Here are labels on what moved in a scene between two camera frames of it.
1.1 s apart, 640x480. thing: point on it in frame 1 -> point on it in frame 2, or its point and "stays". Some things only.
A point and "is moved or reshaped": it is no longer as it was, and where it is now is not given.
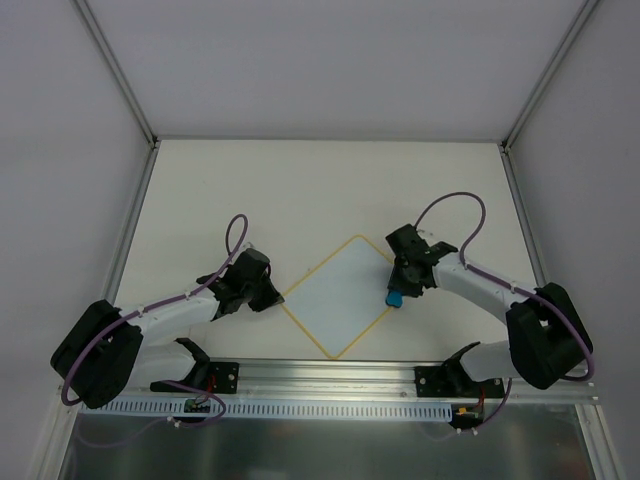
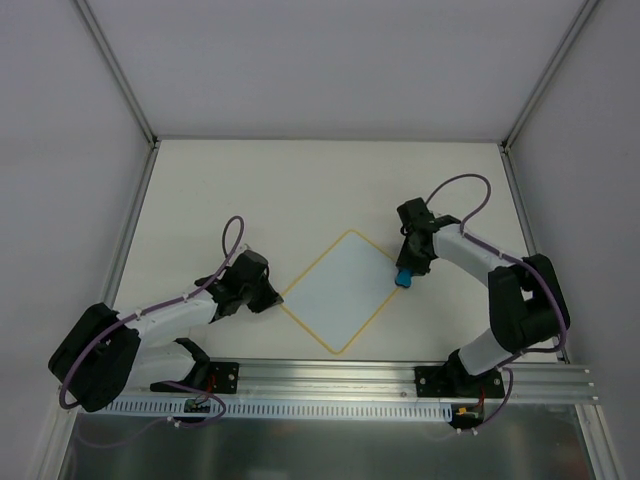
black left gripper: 261,295 stays
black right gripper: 405,282 -> 413,257
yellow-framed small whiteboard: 343,296 stays
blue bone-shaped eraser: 394,298 is moved or reshaped
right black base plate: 454,380 stays
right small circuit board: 467,413 stays
